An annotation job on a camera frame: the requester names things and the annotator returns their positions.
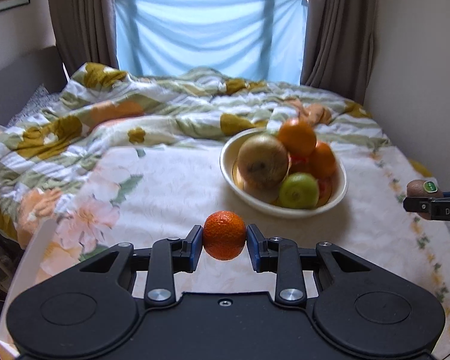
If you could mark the left brown curtain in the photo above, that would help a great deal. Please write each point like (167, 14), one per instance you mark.
(85, 31)

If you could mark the small mandarin in bowl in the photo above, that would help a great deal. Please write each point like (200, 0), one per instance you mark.
(325, 191)

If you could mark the large brown pear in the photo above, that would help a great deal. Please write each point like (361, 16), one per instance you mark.
(263, 161)

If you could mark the green striped floral duvet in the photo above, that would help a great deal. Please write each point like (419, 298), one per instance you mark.
(49, 154)

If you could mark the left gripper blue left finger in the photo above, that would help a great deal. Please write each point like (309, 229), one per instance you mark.
(170, 256)

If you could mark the brown kiwi with sticker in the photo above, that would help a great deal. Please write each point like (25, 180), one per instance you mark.
(423, 188)

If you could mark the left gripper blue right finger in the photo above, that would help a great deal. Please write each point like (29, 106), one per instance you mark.
(281, 257)

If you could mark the light blue window cloth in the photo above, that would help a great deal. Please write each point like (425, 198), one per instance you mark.
(252, 39)

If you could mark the large orange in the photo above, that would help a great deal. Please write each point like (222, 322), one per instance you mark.
(322, 160)
(298, 137)

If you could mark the grey headboard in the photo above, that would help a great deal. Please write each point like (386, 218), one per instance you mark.
(21, 78)

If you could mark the right brown curtain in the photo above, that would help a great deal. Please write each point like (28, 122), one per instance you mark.
(339, 46)

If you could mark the green apple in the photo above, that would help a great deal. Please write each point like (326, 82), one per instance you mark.
(299, 191)

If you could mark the small mandarin orange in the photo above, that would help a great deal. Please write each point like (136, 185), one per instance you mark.
(224, 235)

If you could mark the patterned grey pillow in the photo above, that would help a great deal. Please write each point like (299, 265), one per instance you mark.
(41, 98)

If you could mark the floral cream tablecloth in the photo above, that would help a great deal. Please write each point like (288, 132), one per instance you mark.
(143, 195)

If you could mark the brown curtain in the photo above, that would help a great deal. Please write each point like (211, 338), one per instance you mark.
(339, 46)
(85, 31)

